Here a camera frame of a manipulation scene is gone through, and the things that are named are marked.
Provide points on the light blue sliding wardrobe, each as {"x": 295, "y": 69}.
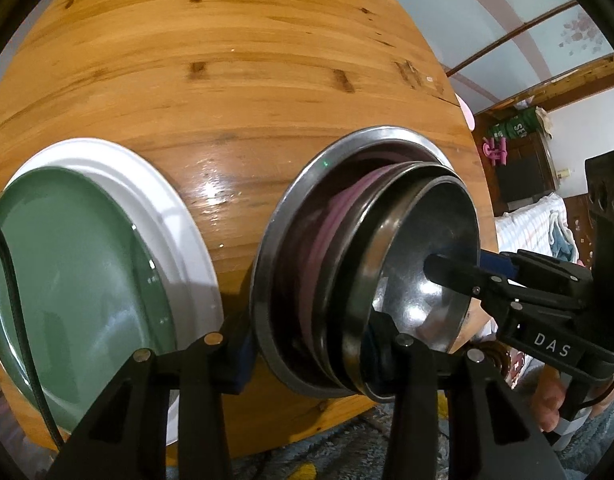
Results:
{"x": 487, "y": 20}

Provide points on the pink bowl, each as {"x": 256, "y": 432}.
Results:
{"x": 332, "y": 225}

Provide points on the white checked blanket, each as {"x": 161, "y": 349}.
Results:
{"x": 527, "y": 230}

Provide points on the white plate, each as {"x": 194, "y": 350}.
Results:
{"x": 177, "y": 210}

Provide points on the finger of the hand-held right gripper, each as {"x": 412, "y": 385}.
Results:
{"x": 452, "y": 272}
{"x": 499, "y": 265}

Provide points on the small steel bowl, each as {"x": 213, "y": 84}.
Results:
{"x": 427, "y": 220}

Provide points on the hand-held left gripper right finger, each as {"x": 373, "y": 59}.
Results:
{"x": 382, "y": 360}

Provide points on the pink toy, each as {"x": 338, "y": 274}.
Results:
{"x": 494, "y": 152}

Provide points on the blue fuzzy rug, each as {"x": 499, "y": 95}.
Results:
{"x": 347, "y": 450}

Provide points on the pink plastic stool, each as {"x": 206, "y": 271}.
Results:
{"x": 468, "y": 112}

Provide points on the person's right hand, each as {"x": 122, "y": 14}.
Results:
{"x": 547, "y": 400}

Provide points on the large steel bowl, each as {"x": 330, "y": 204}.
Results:
{"x": 287, "y": 195}

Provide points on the green printed bag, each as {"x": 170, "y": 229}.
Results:
{"x": 514, "y": 127}

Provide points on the green plate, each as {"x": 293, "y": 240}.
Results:
{"x": 77, "y": 285}

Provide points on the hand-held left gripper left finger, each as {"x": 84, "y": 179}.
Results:
{"x": 246, "y": 360}

